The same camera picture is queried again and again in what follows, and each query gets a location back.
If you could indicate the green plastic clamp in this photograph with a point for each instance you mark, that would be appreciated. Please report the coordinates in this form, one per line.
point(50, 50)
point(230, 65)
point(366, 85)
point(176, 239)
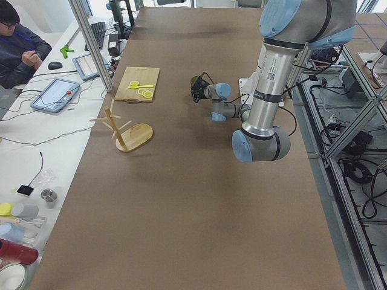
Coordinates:
point(65, 50)

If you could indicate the far teach pendant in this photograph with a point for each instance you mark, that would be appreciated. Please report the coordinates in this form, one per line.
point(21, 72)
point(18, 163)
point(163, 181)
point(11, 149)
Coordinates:
point(85, 66)

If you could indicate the green rimmed white bowl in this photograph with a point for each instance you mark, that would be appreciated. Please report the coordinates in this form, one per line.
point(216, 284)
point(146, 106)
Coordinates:
point(13, 277)

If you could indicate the small black square pad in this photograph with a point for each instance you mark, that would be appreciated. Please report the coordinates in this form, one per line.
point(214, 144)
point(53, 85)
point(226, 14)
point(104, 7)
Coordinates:
point(25, 190)

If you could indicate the dark green mug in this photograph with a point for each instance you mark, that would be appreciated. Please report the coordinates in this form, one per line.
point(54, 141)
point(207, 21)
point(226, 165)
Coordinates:
point(195, 83)

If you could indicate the black keyboard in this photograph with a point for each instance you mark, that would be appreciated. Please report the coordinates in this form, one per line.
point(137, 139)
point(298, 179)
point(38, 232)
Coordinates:
point(98, 30)

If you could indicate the aluminium frame post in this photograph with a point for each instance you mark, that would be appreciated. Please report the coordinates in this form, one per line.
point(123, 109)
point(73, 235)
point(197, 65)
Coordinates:
point(83, 23)

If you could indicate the teach pendant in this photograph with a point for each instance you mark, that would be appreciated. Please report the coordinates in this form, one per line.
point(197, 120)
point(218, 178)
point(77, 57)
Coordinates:
point(85, 66)
point(55, 96)

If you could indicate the white camera mast base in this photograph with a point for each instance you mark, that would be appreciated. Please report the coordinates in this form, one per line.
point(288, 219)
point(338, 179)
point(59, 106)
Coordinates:
point(246, 90)

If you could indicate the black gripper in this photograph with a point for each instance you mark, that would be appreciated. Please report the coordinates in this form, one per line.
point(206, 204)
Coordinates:
point(199, 91)

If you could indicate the wooden cup rack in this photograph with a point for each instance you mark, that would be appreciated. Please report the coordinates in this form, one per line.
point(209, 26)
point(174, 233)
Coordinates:
point(125, 140)

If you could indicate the bamboo cutting board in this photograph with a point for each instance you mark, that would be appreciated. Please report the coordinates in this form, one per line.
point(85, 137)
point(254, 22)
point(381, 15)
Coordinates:
point(145, 76)

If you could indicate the lemon slice front left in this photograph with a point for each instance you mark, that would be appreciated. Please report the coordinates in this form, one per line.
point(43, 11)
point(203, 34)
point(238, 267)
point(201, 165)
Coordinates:
point(134, 84)

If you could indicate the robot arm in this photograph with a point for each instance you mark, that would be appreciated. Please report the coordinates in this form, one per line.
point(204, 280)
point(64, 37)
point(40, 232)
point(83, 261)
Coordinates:
point(287, 27)

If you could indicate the small steel cup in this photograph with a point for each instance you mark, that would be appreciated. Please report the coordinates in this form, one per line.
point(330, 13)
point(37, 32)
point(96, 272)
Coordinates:
point(50, 197)

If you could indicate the yellow cup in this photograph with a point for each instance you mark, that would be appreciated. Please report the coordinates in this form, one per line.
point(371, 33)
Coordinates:
point(6, 209)

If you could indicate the black computer mouse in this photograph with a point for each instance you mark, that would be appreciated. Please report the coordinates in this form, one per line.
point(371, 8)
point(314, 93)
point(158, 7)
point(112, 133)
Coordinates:
point(54, 65)

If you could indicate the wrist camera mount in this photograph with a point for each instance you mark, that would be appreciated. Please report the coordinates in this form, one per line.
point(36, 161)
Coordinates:
point(204, 80)

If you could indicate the light blue cup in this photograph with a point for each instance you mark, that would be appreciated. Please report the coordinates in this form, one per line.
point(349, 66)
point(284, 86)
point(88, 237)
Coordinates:
point(11, 232)

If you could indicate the seated person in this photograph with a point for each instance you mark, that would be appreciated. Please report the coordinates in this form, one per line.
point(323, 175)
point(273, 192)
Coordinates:
point(22, 51)

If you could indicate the grey cup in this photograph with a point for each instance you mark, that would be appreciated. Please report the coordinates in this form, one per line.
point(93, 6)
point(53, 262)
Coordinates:
point(27, 212)

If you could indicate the clear plastic bag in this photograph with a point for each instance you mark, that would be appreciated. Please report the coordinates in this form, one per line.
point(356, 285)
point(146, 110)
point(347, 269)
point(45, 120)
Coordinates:
point(45, 179)

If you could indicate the near teach pendant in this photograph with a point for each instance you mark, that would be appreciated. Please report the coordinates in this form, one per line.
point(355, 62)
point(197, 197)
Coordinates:
point(55, 96)

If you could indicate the black power adapter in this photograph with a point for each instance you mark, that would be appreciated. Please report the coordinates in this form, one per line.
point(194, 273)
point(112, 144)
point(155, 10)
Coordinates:
point(114, 45)

